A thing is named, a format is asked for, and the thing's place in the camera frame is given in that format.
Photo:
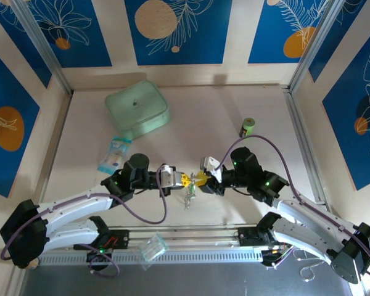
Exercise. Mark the green cylindrical battery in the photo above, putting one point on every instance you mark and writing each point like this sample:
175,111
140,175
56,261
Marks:
248,126

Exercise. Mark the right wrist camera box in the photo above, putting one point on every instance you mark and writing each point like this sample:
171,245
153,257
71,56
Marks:
207,162

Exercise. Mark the aluminium side rail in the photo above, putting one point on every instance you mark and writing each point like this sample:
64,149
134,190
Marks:
54,148
305,145

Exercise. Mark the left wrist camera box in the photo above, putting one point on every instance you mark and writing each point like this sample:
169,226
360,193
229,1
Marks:
168,178

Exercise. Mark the clear plastic box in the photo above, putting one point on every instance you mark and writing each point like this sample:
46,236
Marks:
154,248

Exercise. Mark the small electronics board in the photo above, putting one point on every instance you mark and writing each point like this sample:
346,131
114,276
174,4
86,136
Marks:
98,256
274,257

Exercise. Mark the blue cotton swab packet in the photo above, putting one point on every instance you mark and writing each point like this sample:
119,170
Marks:
115,151

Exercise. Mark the aluminium frame post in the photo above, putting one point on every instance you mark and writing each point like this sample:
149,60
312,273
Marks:
46,52
315,46

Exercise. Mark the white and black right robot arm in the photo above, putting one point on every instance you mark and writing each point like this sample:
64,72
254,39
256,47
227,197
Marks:
311,216

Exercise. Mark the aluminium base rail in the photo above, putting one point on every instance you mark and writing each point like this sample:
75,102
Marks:
188,237

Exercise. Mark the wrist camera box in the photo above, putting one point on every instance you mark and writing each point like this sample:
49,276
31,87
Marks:
168,178
207,162

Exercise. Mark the mint green fabric zip case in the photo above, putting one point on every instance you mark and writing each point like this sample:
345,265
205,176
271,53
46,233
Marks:
135,108

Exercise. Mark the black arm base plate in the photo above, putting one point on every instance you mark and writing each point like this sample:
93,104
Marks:
120,239
248,235

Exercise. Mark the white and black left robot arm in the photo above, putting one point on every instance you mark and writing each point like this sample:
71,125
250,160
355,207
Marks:
77,202

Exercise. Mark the blue floral wall panel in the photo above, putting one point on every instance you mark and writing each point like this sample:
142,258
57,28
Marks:
80,31
265,31
342,138
203,46
18,40
351,24
6,92

